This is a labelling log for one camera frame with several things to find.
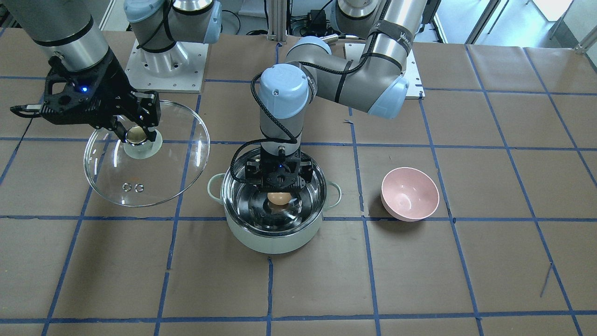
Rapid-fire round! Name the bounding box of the black power adapter background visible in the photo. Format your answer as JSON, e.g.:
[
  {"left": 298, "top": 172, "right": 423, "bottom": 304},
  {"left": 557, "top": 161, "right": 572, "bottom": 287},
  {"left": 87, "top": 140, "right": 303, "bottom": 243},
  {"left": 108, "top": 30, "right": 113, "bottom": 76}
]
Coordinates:
[{"left": 307, "top": 9, "right": 327, "bottom": 29}]

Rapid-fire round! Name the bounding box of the pale green steel pot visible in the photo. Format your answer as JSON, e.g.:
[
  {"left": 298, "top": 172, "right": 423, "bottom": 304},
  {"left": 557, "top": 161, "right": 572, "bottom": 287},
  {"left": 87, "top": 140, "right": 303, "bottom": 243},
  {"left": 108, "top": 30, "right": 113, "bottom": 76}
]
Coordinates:
[{"left": 208, "top": 162, "right": 342, "bottom": 254}]

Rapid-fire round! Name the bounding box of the brown egg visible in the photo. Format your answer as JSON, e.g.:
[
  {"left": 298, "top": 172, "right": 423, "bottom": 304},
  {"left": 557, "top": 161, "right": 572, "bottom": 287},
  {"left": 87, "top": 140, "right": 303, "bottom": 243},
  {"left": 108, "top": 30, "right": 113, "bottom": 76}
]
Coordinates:
[{"left": 267, "top": 193, "right": 292, "bottom": 206}]

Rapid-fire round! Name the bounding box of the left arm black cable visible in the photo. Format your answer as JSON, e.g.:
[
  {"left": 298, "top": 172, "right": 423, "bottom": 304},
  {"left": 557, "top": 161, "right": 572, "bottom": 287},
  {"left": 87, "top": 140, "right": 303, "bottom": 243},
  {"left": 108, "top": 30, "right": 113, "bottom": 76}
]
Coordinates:
[{"left": 230, "top": 0, "right": 392, "bottom": 183}]

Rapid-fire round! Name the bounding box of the silver cylindrical connector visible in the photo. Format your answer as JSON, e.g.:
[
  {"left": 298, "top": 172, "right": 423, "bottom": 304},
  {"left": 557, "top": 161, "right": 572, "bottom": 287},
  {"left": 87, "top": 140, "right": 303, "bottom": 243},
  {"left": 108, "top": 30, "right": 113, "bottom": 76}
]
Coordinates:
[{"left": 320, "top": 34, "right": 339, "bottom": 44}]

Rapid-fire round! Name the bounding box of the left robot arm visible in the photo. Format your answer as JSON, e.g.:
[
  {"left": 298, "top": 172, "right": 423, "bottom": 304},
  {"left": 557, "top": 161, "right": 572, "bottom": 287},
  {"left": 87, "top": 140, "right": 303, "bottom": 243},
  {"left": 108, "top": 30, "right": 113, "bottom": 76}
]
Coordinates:
[{"left": 229, "top": 0, "right": 427, "bottom": 192}]

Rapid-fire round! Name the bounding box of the pink bowl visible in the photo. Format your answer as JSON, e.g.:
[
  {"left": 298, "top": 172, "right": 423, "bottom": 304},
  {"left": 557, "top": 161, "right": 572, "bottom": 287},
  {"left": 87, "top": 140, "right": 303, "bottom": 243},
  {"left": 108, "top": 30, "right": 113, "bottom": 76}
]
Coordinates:
[{"left": 380, "top": 167, "right": 440, "bottom": 222}]

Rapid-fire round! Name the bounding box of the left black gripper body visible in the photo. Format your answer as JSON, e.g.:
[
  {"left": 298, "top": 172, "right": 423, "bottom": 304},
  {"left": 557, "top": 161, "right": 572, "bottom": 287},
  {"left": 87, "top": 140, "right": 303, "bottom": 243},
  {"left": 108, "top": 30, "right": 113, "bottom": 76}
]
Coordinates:
[{"left": 245, "top": 149, "right": 314, "bottom": 191}]

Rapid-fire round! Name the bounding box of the glass pot lid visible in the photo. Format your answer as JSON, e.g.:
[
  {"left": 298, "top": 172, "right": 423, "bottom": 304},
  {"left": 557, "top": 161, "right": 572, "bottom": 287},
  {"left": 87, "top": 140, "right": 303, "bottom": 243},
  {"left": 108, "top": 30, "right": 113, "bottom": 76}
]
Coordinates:
[{"left": 83, "top": 100, "right": 210, "bottom": 208}]

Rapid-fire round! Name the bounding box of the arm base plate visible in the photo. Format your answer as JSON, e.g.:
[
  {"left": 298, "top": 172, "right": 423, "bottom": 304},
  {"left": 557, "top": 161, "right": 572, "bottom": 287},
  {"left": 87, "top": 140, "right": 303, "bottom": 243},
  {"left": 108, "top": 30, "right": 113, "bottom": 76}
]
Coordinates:
[
  {"left": 344, "top": 43, "right": 426, "bottom": 99},
  {"left": 124, "top": 42, "right": 209, "bottom": 93}
]

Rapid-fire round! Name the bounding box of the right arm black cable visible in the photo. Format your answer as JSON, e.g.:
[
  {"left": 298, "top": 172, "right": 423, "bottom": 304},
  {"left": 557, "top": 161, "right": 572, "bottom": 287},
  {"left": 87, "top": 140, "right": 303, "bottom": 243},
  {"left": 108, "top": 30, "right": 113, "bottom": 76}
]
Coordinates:
[{"left": 138, "top": 0, "right": 178, "bottom": 52}]

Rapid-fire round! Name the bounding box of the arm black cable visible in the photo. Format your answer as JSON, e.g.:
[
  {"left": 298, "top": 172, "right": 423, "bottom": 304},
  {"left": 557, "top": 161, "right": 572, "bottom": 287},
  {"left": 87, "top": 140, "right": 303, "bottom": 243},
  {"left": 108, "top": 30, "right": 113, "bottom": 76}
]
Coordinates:
[
  {"left": 138, "top": 0, "right": 178, "bottom": 52},
  {"left": 230, "top": 0, "right": 392, "bottom": 183}
]

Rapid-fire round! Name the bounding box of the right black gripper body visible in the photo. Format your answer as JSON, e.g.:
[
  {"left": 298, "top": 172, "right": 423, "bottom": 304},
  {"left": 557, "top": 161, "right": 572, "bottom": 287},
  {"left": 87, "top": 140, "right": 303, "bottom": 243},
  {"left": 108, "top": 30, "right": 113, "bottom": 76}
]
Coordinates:
[{"left": 10, "top": 49, "right": 161, "bottom": 132}]

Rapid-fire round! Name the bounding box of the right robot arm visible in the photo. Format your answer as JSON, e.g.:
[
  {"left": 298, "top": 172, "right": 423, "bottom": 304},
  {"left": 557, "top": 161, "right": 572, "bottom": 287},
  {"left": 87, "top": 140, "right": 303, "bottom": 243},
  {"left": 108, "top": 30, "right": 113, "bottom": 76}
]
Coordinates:
[{"left": 4, "top": 0, "right": 222, "bottom": 146}]

